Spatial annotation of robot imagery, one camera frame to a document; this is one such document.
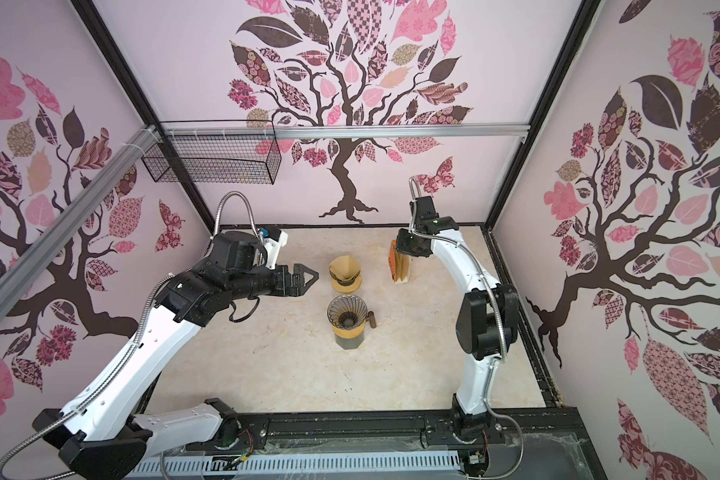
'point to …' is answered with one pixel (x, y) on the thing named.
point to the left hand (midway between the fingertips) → (303, 281)
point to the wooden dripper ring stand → (347, 289)
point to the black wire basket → (219, 152)
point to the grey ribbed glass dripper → (349, 312)
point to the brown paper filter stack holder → (399, 264)
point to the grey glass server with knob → (350, 343)
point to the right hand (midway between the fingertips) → (404, 242)
